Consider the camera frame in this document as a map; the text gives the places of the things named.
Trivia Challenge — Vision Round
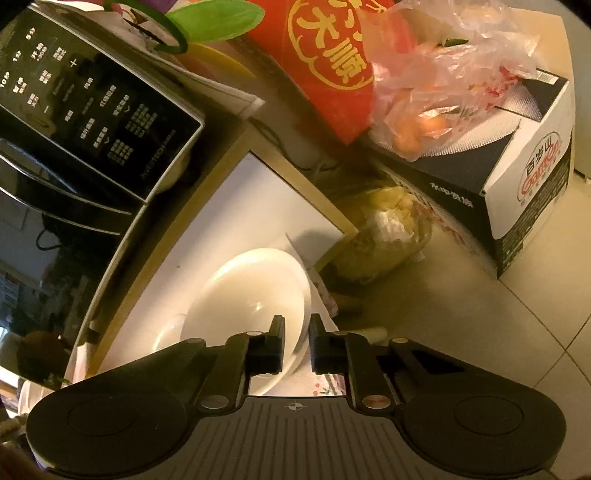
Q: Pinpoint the red gift box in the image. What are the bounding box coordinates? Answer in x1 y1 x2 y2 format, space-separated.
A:
247 0 394 145

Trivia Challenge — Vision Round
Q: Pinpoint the plastic bag of oranges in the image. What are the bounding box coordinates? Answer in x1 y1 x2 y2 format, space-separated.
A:
359 1 540 162

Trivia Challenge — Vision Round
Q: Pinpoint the black microwave oven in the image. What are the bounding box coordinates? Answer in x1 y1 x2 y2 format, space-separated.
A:
1 1 204 390

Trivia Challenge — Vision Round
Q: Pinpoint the crumpled plastic bag on floor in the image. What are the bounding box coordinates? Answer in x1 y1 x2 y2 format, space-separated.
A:
332 186 433 284

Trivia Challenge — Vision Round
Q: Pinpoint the cherry print tablecloth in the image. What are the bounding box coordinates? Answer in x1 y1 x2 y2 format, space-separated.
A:
271 267 352 398

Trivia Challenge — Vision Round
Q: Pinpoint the black white cardboard box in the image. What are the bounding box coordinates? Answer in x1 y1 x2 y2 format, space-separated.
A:
363 70 575 278

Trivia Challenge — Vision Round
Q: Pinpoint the white plate floral top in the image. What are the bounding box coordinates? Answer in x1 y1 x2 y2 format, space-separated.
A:
152 248 311 396

